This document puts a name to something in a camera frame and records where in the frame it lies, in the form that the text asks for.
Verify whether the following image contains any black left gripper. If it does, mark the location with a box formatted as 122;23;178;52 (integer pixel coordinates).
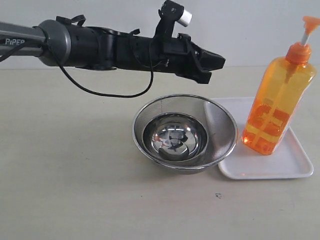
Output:
151;33;226;85

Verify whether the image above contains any orange pump soap bottle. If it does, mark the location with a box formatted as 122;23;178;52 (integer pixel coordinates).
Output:
241;16;320;156

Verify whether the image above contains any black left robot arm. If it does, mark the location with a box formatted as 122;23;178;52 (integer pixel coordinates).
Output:
0;15;226;84

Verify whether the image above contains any small stainless steel bowl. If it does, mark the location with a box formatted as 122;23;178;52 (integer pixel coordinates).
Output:
142;112;209;163

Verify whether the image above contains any steel mesh strainer basket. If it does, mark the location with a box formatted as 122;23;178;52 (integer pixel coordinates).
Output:
131;94;239;175

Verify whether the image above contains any white rectangular plastic tray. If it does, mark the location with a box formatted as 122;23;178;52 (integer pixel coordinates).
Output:
203;96;315;181

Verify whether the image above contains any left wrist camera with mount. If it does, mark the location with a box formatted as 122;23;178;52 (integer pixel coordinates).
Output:
154;0;193;40

